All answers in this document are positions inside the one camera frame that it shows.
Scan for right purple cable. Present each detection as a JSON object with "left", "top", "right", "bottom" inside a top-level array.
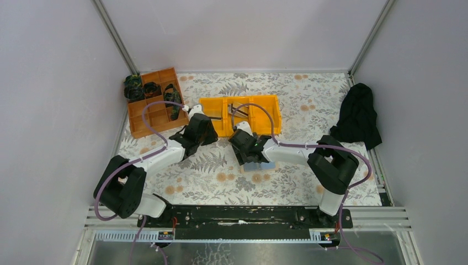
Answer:
[{"left": 231, "top": 103, "right": 385, "bottom": 265}]

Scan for rolled belt in tray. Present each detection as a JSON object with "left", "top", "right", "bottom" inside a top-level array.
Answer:
[{"left": 142, "top": 82, "right": 162, "bottom": 98}]

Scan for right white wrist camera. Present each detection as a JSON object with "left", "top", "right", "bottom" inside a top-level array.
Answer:
[{"left": 236, "top": 121, "right": 253, "bottom": 136}]

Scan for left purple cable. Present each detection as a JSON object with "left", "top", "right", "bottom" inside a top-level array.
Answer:
[{"left": 93, "top": 100, "right": 186, "bottom": 265}]

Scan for yellow three-compartment bin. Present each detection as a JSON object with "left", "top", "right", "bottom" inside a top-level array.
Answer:
[{"left": 199, "top": 94, "right": 282, "bottom": 137}]

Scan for black cloth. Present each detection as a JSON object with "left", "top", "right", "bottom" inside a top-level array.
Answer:
[{"left": 329, "top": 83, "right": 382, "bottom": 150}]

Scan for orange compartment tray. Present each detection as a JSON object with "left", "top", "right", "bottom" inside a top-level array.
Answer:
[{"left": 127, "top": 67, "right": 189, "bottom": 139}]

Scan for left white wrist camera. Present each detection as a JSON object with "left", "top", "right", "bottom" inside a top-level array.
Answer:
[{"left": 182, "top": 104, "right": 204, "bottom": 117}]

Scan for card in middle bin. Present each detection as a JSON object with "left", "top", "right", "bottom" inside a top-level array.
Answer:
[{"left": 227, "top": 102, "right": 249, "bottom": 118}]

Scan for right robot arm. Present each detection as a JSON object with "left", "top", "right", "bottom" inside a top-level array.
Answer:
[{"left": 228, "top": 129, "right": 364, "bottom": 216}]

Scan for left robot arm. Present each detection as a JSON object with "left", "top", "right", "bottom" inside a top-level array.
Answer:
[{"left": 93, "top": 113, "right": 218, "bottom": 221}]

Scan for purple cable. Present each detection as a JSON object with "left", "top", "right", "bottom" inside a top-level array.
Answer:
[
  {"left": 231, "top": 103, "right": 385, "bottom": 265},
  {"left": 93, "top": 100, "right": 186, "bottom": 265}
]

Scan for aluminium frame rails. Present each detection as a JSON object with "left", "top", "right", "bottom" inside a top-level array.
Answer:
[{"left": 71, "top": 205, "right": 425, "bottom": 265}]

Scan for rolled camo belt outside tray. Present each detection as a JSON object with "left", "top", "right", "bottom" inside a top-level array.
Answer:
[{"left": 124, "top": 75, "right": 145, "bottom": 103}]

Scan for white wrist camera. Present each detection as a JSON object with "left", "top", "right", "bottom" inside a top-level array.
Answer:
[
  {"left": 182, "top": 104, "right": 204, "bottom": 117},
  {"left": 236, "top": 121, "right": 253, "bottom": 136}
]

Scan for camo belt in tray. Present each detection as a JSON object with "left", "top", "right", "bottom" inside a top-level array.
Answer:
[{"left": 163, "top": 83, "right": 183, "bottom": 120}]

